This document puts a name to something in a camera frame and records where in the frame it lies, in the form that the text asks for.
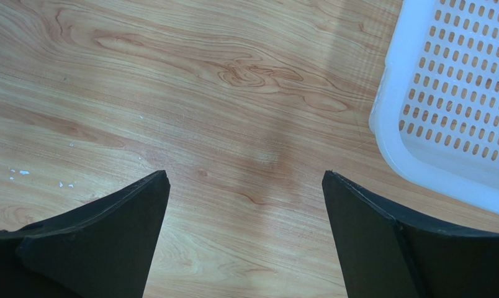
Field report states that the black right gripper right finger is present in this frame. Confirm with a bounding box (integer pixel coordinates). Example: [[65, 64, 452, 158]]
[[322, 171, 499, 297]]

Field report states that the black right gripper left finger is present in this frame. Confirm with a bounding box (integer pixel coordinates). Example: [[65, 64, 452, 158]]
[[0, 171, 170, 297]]

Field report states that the white perforated plastic basket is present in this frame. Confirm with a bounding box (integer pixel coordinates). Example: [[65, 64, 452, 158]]
[[369, 1, 499, 214]]

